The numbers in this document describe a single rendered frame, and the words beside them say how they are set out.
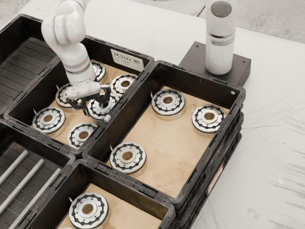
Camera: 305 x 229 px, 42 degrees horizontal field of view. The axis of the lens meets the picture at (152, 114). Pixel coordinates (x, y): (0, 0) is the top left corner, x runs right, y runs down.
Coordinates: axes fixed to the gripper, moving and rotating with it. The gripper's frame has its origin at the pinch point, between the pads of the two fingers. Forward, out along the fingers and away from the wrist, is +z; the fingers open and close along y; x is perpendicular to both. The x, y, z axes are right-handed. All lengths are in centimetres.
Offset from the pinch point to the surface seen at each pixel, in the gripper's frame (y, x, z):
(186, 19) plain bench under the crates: -43, -52, 18
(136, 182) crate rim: -7.7, 31.8, -5.9
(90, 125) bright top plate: 2.3, 4.6, 1.5
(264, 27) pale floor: -109, -109, 88
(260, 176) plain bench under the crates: -43, 27, 17
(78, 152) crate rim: 5.4, 18.4, -5.7
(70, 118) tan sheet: 8.7, -2.6, 4.4
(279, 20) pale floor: -120, -113, 88
